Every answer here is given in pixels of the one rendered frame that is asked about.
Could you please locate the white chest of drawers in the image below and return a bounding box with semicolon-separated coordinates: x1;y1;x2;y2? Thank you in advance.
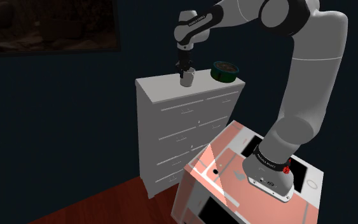
135;69;246;200

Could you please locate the white cup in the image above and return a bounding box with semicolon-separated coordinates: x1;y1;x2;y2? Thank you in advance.
179;67;196;88

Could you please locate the dark framed wall picture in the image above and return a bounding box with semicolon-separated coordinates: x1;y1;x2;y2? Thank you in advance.
0;0;121;56

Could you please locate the green round tin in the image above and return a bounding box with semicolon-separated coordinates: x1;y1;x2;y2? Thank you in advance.
210;60;240;83

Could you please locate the pink patterned robot stand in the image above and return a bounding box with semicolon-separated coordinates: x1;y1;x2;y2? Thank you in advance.
170;120;324;224

